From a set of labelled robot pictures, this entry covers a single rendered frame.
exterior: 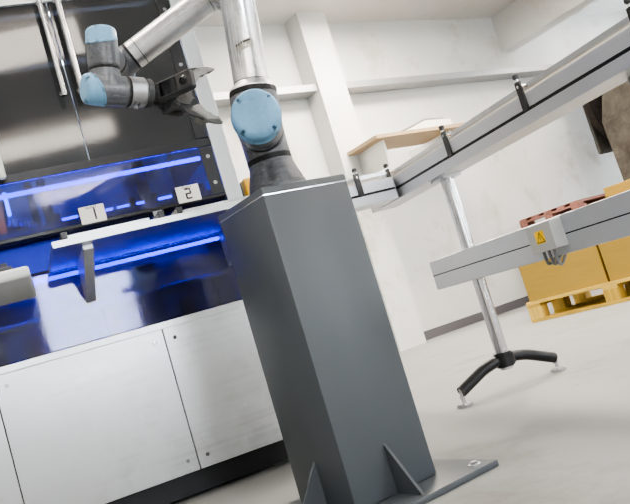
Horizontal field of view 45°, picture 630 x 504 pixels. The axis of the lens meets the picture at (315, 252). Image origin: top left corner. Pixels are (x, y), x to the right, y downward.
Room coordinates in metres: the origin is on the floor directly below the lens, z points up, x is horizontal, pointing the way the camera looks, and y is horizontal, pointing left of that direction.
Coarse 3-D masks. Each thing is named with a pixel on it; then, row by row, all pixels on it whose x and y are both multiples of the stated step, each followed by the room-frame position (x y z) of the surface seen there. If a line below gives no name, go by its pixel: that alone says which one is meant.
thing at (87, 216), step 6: (96, 204) 2.53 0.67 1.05; (102, 204) 2.53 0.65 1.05; (78, 210) 2.50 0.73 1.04; (84, 210) 2.51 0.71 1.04; (90, 210) 2.52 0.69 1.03; (96, 210) 2.53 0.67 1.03; (102, 210) 2.53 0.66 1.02; (84, 216) 2.51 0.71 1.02; (90, 216) 2.52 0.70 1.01; (102, 216) 2.53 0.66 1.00; (84, 222) 2.51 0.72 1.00; (90, 222) 2.51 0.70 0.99
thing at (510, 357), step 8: (504, 352) 2.84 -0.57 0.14; (512, 352) 2.85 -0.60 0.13; (520, 352) 2.88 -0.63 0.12; (528, 352) 2.90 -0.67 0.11; (536, 352) 2.91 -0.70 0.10; (544, 352) 2.93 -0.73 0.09; (552, 352) 2.95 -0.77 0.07; (488, 360) 2.84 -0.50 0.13; (496, 360) 2.84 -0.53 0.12; (504, 360) 2.84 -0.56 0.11; (512, 360) 2.84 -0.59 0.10; (536, 360) 2.92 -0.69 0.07; (544, 360) 2.93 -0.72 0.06; (552, 360) 2.94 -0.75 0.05; (480, 368) 2.82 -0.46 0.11; (488, 368) 2.82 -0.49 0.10; (552, 368) 2.98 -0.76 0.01; (560, 368) 2.93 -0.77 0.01; (472, 376) 2.80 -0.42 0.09; (480, 376) 2.81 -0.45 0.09; (464, 384) 2.79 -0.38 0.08; (472, 384) 2.79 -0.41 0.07; (464, 392) 2.77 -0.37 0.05; (464, 400) 2.78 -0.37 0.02
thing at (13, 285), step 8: (0, 272) 1.88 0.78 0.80; (8, 272) 1.89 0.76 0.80; (16, 272) 1.89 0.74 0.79; (24, 272) 1.90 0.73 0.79; (0, 280) 1.88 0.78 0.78; (8, 280) 1.89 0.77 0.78; (16, 280) 1.91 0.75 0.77; (24, 280) 1.95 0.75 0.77; (32, 280) 2.10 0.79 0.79; (0, 288) 1.96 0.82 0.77; (8, 288) 2.00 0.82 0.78; (16, 288) 2.04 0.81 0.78; (24, 288) 2.08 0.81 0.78; (32, 288) 2.13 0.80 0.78; (0, 296) 2.09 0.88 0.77; (8, 296) 2.14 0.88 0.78; (16, 296) 2.18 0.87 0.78; (24, 296) 2.23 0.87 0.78; (32, 296) 2.28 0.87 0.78; (0, 304) 2.25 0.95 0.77
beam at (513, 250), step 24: (624, 192) 2.06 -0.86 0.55; (576, 216) 2.25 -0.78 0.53; (600, 216) 2.17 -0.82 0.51; (624, 216) 2.09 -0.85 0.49; (504, 240) 2.60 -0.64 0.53; (528, 240) 2.48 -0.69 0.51; (576, 240) 2.28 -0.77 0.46; (600, 240) 2.19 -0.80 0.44; (432, 264) 3.07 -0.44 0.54; (456, 264) 2.91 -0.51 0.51; (480, 264) 2.77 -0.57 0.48; (504, 264) 2.64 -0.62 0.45
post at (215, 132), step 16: (176, 0) 2.71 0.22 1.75; (192, 32) 2.72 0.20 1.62; (192, 48) 2.71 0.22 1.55; (192, 64) 2.71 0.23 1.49; (208, 80) 2.72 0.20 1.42; (208, 96) 2.72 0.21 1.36; (208, 128) 2.70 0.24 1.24; (224, 144) 2.72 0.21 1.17; (224, 160) 2.71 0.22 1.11; (224, 176) 2.71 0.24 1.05; (240, 192) 2.72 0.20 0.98
